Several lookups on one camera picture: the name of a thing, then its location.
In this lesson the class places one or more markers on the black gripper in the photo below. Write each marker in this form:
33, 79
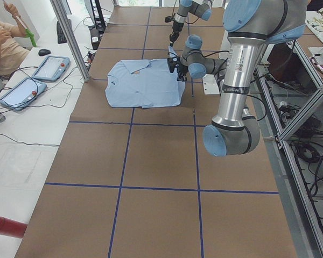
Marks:
181, 68
175, 28

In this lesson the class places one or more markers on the light blue t-shirt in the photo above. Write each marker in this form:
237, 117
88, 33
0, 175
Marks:
143, 83

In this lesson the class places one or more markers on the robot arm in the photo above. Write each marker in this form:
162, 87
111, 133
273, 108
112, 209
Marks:
251, 27
203, 11

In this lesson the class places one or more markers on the black keyboard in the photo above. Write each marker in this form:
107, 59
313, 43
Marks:
61, 38

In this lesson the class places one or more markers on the far blue teach pendant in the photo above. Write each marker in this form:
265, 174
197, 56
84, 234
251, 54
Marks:
51, 69

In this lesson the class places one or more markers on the blue teach pendant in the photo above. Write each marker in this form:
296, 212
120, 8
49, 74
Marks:
23, 94
51, 69

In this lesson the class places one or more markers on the black computer mouse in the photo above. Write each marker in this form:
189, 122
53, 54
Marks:
44, 52

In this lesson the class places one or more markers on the near blue teach pendant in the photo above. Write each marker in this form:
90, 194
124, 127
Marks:
23, 94

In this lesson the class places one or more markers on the seated person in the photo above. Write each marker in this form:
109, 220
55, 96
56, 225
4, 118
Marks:
12, 54

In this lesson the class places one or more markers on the red cylinder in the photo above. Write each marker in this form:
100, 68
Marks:
12, 228

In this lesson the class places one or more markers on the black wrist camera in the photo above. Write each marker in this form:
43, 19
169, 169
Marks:
169, 19
172, 63

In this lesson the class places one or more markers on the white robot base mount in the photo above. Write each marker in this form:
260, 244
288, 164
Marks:
210, 86

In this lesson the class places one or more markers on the aluminium frame rack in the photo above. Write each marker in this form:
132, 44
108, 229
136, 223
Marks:
289, 96

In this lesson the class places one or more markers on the aluminium frame post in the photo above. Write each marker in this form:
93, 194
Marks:
61, 15

